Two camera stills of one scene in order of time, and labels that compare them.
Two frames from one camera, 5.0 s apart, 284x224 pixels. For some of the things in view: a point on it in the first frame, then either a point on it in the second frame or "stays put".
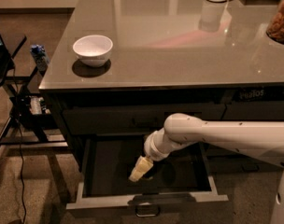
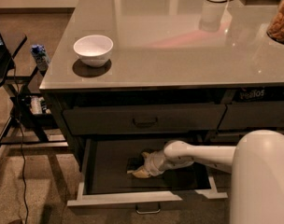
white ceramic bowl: (92, 50) stays put
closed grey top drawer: (132, 119) stays put
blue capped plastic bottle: (40, 57) stays put
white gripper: (151, 147) -> (153, 164)
